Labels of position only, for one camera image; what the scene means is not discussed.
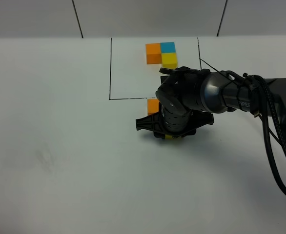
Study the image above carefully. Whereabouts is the orange template block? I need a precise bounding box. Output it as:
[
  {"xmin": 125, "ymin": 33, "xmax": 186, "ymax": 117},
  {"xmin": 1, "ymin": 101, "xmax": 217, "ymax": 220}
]
[{"xmin": 145, "ymin": 43, "xmax": 162, "ymax": 64}]

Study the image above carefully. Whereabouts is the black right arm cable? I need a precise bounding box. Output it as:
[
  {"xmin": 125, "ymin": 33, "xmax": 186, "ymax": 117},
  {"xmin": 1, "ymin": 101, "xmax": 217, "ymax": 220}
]
[{"xmin": 240, "ymin": 73, "xmax": 286, "ymax": 207}]

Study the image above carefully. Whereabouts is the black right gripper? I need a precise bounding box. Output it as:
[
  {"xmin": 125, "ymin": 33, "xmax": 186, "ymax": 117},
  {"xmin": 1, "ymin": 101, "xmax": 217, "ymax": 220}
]
[{"xmin": 136, "ymin": 103, "xmax": 214, "ymax": 139}]

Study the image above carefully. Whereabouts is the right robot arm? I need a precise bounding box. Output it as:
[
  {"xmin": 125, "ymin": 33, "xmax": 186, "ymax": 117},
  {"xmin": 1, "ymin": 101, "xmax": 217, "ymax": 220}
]
[{"xmin": 136, "ymin": 67, "xmax": 286, "ymax": 141}]

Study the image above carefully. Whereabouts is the yellow template block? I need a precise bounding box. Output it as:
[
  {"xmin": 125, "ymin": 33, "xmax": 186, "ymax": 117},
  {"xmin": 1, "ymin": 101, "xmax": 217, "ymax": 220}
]
[{"xmin": 162, "ymin": 53, "xmax": 178, "ymax": 70}]

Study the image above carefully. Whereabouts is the blue template block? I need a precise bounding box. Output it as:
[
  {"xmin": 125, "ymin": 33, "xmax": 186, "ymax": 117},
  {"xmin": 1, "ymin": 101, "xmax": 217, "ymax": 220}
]
[{"xmin": 160, "ymin": 42, "xmax": 176, "ymax": 54}]

